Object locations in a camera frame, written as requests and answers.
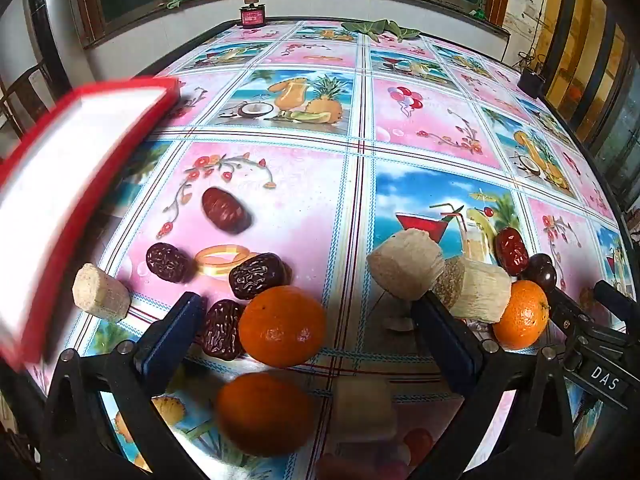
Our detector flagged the small red jar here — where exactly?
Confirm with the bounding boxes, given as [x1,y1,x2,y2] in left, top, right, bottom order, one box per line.
[239,0,268,28]

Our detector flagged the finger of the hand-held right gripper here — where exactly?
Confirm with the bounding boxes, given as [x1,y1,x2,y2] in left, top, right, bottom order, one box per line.
[594,280,640,322]
[547,286,597,337]

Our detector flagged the orange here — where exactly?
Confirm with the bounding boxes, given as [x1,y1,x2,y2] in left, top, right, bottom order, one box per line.
[492,280,550,351]
[238,285,328,367]

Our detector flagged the printed pink and blue tablecloth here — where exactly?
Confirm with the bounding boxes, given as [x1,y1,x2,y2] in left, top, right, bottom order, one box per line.
[30,20,626,480]

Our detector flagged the small black box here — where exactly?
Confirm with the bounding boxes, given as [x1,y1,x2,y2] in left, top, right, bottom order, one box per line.
[517,69,546,98]

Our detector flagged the dark purple plum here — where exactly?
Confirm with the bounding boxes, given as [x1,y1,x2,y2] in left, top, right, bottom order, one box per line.
[522,253,558,292]

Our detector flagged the white standing air conditioner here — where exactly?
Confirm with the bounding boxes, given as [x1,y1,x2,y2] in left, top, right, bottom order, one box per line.
[15,0,76,106]

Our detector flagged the red date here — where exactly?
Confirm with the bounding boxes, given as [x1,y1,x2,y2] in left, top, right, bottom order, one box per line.
[228,253,291,301]
[201,187,251,234]
[201,299,246,361]
[145,242,193,283]
[495,227,530,277]

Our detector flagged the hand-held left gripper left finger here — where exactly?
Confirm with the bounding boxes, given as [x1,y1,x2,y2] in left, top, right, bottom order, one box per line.
[42,291,221,480]

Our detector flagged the red rimmed white tray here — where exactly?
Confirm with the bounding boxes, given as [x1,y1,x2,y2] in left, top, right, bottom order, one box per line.
[0,77,182,373]

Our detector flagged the yellow frame glass door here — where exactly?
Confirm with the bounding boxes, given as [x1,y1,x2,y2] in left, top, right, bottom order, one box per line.
[542,0,640,196]

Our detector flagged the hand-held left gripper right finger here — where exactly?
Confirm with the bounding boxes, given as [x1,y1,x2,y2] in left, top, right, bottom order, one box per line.
[410,292,588,480]

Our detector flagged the green leaves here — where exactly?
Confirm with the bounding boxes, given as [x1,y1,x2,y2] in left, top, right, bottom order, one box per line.
[342,19,422,42]

